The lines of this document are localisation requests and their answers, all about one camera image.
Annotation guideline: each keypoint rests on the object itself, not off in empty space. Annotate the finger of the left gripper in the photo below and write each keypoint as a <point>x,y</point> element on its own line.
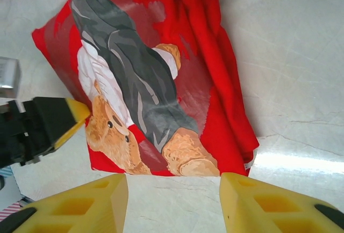
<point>68,136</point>
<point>53,117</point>

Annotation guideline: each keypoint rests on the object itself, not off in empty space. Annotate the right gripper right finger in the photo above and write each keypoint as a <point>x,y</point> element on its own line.
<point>242,211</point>

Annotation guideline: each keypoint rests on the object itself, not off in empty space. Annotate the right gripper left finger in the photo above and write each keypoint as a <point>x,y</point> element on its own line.
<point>107,211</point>

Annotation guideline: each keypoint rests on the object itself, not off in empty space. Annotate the red bear print t-shirt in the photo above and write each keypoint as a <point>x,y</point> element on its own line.
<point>220,82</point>

